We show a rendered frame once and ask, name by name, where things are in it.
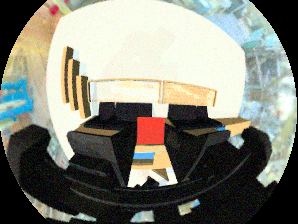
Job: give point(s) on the red block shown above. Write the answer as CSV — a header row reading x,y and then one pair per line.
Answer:
x,y
151,130

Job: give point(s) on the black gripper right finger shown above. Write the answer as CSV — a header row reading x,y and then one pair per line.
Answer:
x,y
185,150

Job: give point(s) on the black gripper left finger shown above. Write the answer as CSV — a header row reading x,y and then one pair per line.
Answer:
x,y
118,149

